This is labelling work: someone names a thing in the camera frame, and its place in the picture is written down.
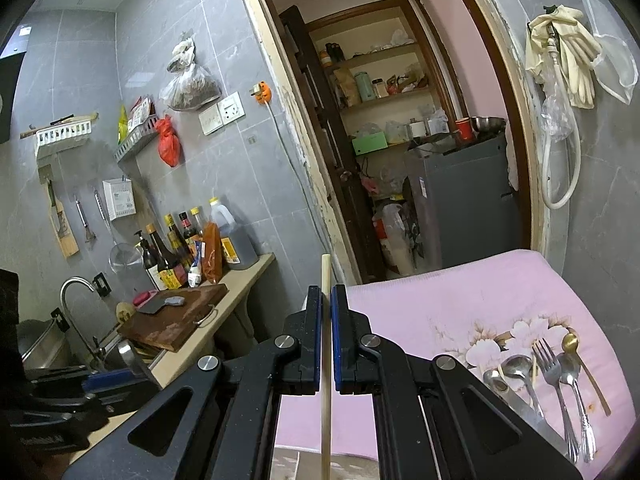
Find pink floral cloth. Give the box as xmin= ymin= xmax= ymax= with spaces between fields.
xmin=272 ymin=249 xmax=636 ymax=480

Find white wall box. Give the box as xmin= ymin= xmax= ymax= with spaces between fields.
xmin=102 ymin=176 xmax=137 ymax=222

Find cleaver with grey handle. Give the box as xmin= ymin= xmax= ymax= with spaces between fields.
xmin=136 ymin=296 xmax=186 ymax=316

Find white and blue tube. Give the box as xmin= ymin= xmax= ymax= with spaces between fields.
xmin=187 ymin=242 xmax=208 ymax=288

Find white wall socket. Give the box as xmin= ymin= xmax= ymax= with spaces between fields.
xmin=218 ymin=91 xmax=246 ymax=125

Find gold spoon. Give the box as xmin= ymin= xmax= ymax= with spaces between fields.
xmin=560 ymin=330 xmax=613 ymax=417

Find clear bag of dried goods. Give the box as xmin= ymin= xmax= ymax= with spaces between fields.
xmin=160 ymin=39 xmax=222 ymax=111

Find large silver spoon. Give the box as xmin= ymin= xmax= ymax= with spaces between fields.
xmin=501 ymin=354 xmax=546 ymax=418

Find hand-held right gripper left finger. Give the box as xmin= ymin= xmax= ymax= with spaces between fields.
xmin=62 ymin=286 xmax=323 ymax=480

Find grey power cable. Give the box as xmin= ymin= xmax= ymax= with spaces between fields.
xmin=267 ymin=102 xmax=331 ymax=258

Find silver fork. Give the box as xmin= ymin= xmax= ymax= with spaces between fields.
xmin=531 ymin=338 xmax=581 ymax=463

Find steel bowl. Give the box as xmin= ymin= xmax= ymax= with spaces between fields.
xmin=470 ymin=116 xmax=507 ymax=135

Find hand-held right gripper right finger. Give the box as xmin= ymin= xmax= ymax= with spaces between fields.
xmin=331 ymin=284 xmax=585 ymax=480

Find large dark oil jug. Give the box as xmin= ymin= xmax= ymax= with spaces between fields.
xmin=209 ymin=197 xmax=260 ymax=267

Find green box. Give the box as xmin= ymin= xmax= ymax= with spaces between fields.
xmin=351 ymin=131 xmax=390 ymax=157

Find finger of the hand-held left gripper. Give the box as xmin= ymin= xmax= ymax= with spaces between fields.
xmin=80 ymin=369 xmax=152 ymax=404

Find dark bottle with yellow label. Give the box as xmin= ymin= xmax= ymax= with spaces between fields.
xmin=147 ymin=224 xmax=188 ymax=290

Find white wall switch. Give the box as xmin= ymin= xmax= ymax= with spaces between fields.
xmin=198 ymin=105 xmax=224 ymax=136

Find dark bottle with red label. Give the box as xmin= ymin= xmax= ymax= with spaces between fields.
xmin=179 ymin=211 xmax=198 ymax=256

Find clear plastic bag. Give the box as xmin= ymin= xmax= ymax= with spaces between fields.
xmin=541 ymin=67 xmax=576 ymax=142

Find cream rubber gloves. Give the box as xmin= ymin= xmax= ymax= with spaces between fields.
xmin=525 ymin=4 xmax=603 ymax=109

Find steel peeler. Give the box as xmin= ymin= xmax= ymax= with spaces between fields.
xmin=74 ymin=195 xmax=96 ymax=245

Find orange seasoning packet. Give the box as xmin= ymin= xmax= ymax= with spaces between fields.
xmin=202 ymin=222 xmax=223 ymax=285

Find wooden cutting board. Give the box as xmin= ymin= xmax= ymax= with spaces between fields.
xmin=116 ymin=282 xmax=230 ymax=353

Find steel mesh strainer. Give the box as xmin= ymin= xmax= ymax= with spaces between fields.
xmin=92 ymin=187 xmax=144 ymax=276

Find hanging wooden board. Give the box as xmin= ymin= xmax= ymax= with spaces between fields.
xmin=39 ymin=165 xmax=81 ymax=260

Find red and white packet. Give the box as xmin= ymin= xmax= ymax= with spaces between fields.
xmin=129 ymin=97 xmax=153 ymax=128

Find dark bottle with yellow cap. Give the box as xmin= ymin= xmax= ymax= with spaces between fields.
xmin=165 ymin=214 xmax=191 ymax=271

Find white wall rack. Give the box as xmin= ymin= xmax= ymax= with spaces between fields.
xmin=35 ymin=116 xmax=96 ymax=158

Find white mesh filter bag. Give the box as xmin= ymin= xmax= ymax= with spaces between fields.
xmin=580 ymin=0 xmax=638 ymax=106

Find wooden door frame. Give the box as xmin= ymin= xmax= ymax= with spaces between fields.
xmin=235 ymin=0 xmax=551 ymax=286

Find steel faucet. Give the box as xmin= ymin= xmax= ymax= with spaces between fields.
xmin=60 ymin=276 xmax=108 ymax=361

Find grey appliance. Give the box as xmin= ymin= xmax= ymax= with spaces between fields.
xmin=404 ymin=132 xmax=518 ymax=273

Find white hose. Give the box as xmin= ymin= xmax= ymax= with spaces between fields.
xmin=541 ymin=25 xmax=583 ymax=210

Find grey wall shelf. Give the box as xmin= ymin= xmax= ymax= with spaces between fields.
xmin=114 ymin=117 xmax=161 ymax=162

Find dark wooden door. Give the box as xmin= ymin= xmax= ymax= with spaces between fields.
xmin=277 ymin=5 xmax=386 ymax=283

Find pantry shelf unit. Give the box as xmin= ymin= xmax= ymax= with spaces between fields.
xmin=305 ymin=7 xmax=451 ymax=161

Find dark pump bottle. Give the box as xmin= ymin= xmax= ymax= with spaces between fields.
xmin=134 ymin=230 xmax=163 ymax=291

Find steel table knife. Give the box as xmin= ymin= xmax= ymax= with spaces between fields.
xmin=481 ymin=366 xmax=573 ymax=461

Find wooden chopstick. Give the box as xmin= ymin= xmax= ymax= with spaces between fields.
xmin=319 ymin=254 xmax=333 ymax=480

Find small silver spoon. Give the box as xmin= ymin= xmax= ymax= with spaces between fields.
xmin=556 ymin=352 xmax=597 ymax=463

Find red plastic bag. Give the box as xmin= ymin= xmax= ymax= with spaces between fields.
xmin=155 ymin=115 xmax=182 ymax=168

